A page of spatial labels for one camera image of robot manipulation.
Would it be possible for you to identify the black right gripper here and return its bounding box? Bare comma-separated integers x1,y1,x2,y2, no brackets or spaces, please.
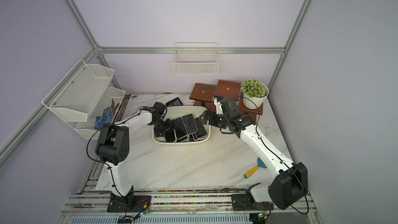
200,111,231,128

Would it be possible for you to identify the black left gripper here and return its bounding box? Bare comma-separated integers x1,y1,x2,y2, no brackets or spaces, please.
152,118,177,138

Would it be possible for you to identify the pink case phone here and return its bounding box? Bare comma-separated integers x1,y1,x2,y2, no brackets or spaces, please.
174,117,188,142

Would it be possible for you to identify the light blue case phone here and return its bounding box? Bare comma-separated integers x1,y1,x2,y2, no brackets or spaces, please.
181,114,198,135

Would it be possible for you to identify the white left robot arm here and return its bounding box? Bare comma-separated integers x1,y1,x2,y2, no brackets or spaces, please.
95,102,172,198

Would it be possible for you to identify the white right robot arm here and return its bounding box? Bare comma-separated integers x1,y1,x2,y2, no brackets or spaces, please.
199,97,308,210

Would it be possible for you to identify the blue case phone large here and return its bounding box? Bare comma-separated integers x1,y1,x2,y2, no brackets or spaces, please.
193,118,207,141

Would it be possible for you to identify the black slotted tray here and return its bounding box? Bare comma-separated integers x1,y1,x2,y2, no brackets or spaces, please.
165,97,183,107

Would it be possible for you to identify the brown wooden tiered stand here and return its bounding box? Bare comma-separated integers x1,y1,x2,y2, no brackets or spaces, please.
189,80,263,121

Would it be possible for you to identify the white ribbed plant pot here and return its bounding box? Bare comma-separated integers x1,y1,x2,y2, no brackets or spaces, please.
243,94,268,110

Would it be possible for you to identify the green artificial plant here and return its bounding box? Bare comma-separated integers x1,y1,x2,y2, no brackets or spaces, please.
241,79,269,98

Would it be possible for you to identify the blue toy in shelf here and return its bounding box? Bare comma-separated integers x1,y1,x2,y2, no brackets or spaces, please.
94,107,113,130

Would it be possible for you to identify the blue yellow toy fork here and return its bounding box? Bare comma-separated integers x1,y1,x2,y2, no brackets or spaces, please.
244,158,267,179

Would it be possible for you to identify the white mesh upper shelf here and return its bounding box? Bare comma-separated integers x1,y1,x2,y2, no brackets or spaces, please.
42,60,114,122

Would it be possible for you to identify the white wire wall basket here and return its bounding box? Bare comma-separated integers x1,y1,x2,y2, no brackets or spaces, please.
173,42,219,75

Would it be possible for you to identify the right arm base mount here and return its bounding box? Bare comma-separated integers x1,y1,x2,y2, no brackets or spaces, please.
231,191,274,211

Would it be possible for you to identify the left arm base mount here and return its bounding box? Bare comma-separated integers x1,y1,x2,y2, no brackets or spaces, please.
107,189,152,213

